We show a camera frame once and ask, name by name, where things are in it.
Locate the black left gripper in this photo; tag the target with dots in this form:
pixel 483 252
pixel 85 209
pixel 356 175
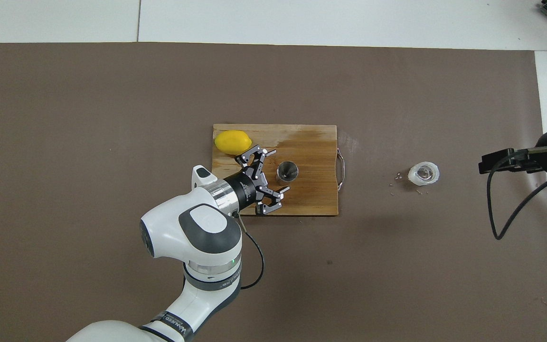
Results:
pixel 247 190

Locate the steel double jigger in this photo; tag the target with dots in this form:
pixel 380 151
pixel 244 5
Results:
pixel 287 172

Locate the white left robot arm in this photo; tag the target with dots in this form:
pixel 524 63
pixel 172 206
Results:
pixel 193 232

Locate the yellow lemon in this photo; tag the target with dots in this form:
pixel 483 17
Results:
pixel 231 141

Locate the brown table mat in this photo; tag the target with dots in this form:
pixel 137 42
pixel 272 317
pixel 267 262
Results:
pixel 112 142

